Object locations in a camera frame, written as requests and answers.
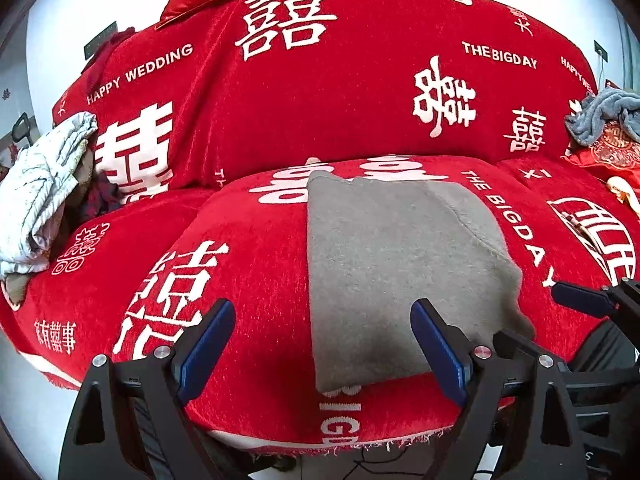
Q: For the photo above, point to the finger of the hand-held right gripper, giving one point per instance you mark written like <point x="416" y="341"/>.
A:
<point x="580" y="298"/>
<point x="517" y="344"/>

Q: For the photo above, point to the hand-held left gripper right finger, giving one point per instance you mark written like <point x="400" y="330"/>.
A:
<point x="442" y="360"/>

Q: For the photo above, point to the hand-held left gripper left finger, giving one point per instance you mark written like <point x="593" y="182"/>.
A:
<point x="205" y="355"/>

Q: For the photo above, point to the grey knit sweater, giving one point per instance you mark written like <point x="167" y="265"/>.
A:
<point x="390" y="260"/>

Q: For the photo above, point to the white grey crumpled clothes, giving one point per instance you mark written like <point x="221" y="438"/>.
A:
<point x="45" y="195"/>

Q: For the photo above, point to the cream and gold object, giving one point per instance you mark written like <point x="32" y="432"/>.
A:
<point x="625" y="192"/>

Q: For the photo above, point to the blue grey crumpled cloth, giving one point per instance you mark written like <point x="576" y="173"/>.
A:
<point x="595" y="115"/>

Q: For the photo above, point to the dark maroon cloth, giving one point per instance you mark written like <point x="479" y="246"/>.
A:
<point x="102" y="195"/>

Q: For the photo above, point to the beige cloth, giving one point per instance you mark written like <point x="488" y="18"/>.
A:
<point x="15" y="290"/>

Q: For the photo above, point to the red printed sofa cover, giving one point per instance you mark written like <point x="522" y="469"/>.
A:
<point x="350" y="85"/>

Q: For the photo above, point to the black office chair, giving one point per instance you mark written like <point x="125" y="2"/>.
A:
<point x="21" y="127"/>

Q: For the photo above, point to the black wall plate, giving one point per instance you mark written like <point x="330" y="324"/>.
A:
<point x="600" y="50"/>
<point x="100" y="40"/>

